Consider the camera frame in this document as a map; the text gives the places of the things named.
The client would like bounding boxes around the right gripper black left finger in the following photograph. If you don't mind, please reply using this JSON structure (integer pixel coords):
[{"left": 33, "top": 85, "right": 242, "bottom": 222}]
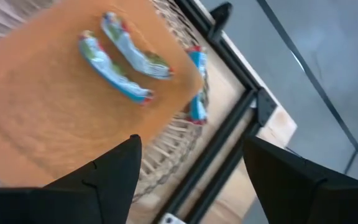
[{"left": 42, "top": 134, "right": 143, "bottom": 224}]

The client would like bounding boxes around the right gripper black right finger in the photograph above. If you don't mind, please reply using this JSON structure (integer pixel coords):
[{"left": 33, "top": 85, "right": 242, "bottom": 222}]
[{"left": 242, "top": 136, "right": 328, "bottom": 224}]

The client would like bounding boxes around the silver blue granola bar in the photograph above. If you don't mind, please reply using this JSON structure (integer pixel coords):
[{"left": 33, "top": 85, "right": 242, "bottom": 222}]
[
  {"left": 100, "top": 11, "right": 174, "bottom": 80},
  {"left": 185, "top": 45, "right": 209, "bottom": 125}
]

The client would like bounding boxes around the green silver granola bar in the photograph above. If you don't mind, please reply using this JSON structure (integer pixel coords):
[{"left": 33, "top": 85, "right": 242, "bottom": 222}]
[{"left": 78, "top": 30, "right": 154, "bottom": 105}]

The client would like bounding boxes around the round wicker basket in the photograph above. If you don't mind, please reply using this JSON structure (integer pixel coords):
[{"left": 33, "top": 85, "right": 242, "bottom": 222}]
[{"left": 0, "top": 0, "right": 213, "bottom": 205}]

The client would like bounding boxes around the orange cloth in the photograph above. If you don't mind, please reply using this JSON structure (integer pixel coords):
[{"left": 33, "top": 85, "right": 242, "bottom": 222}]
[{"left": 0, "top": 0, "right": 204, "bottom": 187}]

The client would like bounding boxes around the black table clamp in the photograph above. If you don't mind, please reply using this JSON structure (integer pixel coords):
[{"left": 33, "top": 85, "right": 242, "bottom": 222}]
[{"left": 208, "top": 2, "right": 233, "bottom": 40}]

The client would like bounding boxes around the black aluminium table frame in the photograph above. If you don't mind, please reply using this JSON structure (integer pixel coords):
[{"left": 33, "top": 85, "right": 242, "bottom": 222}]
[{"left": 152, "top": 0, "right": 279, "bottom": 224}]

